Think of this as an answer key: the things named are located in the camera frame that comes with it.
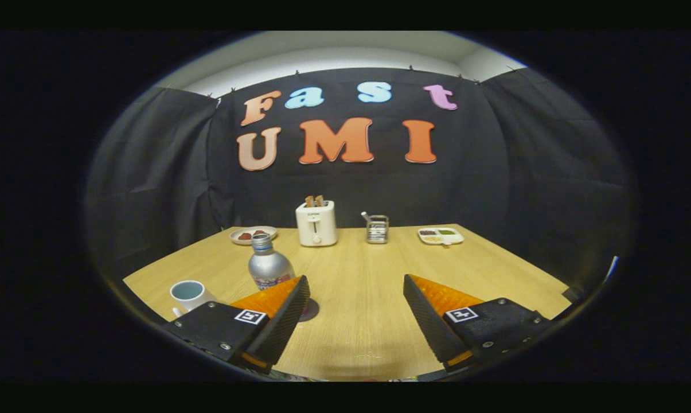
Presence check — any white divided tray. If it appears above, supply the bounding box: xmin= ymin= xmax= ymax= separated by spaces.
xmin=417 ymin=227 xmax=465 ymax=246

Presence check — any black backdrop cloth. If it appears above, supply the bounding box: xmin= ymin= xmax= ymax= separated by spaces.
xmin=87 ymin=68 xmax=635 ymax=293

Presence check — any small white plate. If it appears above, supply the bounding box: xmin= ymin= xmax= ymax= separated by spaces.
xmin=229 ymin=225 xmax=278 ymax=246

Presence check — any white cup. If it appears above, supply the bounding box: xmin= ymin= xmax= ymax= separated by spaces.
xmin=169 ymin=280 xmax=220 ymax=318

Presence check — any dark brown round coaster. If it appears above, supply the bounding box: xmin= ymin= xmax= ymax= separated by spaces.
xmin=298 ymin=298 xmax=321 ymax=323

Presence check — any silver juice bottle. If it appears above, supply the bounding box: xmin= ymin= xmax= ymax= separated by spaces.
xmin=248 ymin=233 xmax=296 ymax=291

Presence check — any white toaster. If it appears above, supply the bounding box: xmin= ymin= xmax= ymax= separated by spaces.
xmin=295 ymin=200 xmax=338 ymax=248

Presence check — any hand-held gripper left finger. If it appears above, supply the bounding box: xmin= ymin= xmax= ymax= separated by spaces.
xmin=163 ymin=275 xmax=311 ymax=375

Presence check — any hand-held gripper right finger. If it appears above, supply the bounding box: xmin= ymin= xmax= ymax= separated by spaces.
xmin=403 ymin=274 xmax=554 ymax=372

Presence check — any wooden table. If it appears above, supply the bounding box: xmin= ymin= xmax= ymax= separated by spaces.
xmin=123 ymin=224 xmax=572 ymax=382

